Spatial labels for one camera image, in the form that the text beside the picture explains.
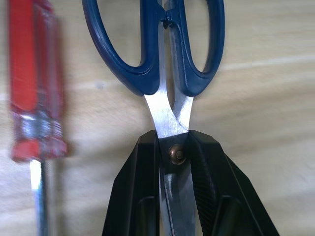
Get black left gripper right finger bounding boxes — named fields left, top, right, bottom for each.
left=185, top=130, right=281, bottom=236

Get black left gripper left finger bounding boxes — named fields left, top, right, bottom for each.
left=101, top=130, right=164, bottom=236

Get blue-handled steel scissors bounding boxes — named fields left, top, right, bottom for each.
left=81, top=0, right=225, bottom=236

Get red-handled screwdriver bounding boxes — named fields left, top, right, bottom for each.
left=8, top=0, right=68, bottom=236

